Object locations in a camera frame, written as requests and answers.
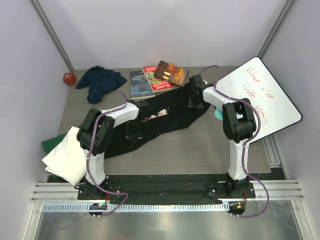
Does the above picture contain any red cover book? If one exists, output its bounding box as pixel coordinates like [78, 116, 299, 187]
[142, 65, 173, 93]

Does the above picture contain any aluminium frame rail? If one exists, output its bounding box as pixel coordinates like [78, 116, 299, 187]
[262, 135, 282, 168]

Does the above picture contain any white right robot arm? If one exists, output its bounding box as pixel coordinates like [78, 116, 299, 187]
[188, 74, 261, 198]

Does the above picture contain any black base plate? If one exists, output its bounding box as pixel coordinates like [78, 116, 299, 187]
[47, 174, 286, 202]

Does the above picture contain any dark cover paperback book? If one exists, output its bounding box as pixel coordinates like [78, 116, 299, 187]
[153, 60, 189, 87]

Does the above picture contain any navy blue t shirt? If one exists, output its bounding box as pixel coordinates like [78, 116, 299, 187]
[75, 66, 127, 104]

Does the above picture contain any black t shirt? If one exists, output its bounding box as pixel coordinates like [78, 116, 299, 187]
[104, 83, 211, 159]

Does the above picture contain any teal cutting mat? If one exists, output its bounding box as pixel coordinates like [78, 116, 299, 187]
[214, 108, 223, 121]

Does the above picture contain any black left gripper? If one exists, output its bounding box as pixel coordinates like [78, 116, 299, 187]
[126, 119, 143, 147]

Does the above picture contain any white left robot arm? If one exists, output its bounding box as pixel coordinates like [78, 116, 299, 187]
[76, 99, 151, 200]

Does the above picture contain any blue 1984 paperback book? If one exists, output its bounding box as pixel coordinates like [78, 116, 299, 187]
[130, 71, 155, 100]

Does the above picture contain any white folded t shirt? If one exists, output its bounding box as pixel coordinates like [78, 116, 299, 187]
[42, 126, 86, 186]

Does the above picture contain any small red cube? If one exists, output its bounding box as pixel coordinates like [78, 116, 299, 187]
[62, 72, 77, 86]

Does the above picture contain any white perforated cable rail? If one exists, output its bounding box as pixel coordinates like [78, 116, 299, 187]
[42, 202, 230, 213]

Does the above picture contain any green t shirt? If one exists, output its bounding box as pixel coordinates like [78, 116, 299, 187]
[41, 133, 67, 155]

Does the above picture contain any white dry-erase board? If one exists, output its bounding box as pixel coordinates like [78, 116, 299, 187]
[216, 56, 303, 142]

